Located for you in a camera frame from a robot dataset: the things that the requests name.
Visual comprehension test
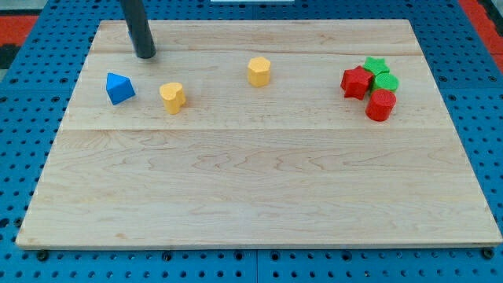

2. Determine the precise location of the red star block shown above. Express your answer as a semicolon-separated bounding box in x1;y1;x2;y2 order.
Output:
340;65;374;101

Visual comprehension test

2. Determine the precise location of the red cylinder block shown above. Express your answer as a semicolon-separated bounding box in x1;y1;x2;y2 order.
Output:
365;89;397;122

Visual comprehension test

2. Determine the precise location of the yellow heart block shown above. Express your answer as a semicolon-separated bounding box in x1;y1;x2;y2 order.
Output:
160;83;186;115

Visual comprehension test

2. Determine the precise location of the yellow hexagon block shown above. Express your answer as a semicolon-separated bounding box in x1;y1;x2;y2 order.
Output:
248;57;271;87

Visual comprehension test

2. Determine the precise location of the green cylinder block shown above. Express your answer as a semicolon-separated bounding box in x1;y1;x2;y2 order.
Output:
371;73;399;93

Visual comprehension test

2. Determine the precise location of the green star block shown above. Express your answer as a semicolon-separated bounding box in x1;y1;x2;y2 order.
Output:
362;57;390;76

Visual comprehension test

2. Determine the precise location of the black cylindrical robot arm stick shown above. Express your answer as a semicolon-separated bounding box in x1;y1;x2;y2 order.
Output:
119;0;156;59

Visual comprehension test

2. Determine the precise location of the light wooden board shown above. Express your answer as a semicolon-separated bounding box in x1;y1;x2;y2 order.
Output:
16;20;502;250

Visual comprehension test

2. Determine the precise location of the blue triangular block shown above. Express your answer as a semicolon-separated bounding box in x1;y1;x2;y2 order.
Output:
106;72;136;105

